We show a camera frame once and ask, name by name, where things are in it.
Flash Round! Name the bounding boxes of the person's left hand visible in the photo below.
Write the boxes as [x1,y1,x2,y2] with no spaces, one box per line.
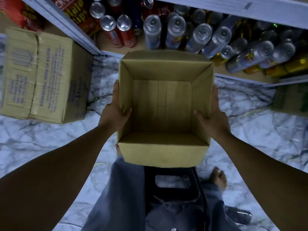
[98,80,132,134]

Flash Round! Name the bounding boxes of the person's right hand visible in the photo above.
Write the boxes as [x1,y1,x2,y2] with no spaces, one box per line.
[193,85,232,140]

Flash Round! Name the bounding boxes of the brown cardboard box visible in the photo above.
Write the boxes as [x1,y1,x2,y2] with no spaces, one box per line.
[117,49,216,168]

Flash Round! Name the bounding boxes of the white metal shelving rack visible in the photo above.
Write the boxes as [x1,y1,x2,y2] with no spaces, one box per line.
[19,0,308,90]

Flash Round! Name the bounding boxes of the person's right forearm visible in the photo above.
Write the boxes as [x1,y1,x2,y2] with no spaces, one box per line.
[217,131,308,231]

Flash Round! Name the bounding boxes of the person's left forearm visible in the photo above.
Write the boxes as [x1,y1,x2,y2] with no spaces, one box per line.
[0,124,114,231]

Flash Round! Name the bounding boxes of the printed cardboard carton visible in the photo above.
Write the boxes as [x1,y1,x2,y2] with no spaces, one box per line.
[0,27,94,124]

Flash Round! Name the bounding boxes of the person's grey trousers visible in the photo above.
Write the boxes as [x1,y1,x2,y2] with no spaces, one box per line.
[82,156,241,231]

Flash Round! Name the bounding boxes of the black plastic stool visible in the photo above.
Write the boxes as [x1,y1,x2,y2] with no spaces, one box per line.
[143,166,210,231]

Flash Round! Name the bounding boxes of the black phone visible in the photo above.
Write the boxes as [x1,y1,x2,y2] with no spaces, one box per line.
[224,205,253,225]

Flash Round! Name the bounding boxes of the row of silver cans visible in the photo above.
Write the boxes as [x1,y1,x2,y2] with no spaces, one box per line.
[89,0,308,79]

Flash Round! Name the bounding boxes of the large red chips packet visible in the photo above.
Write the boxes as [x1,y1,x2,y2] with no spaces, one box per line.
[48,0,99,39]

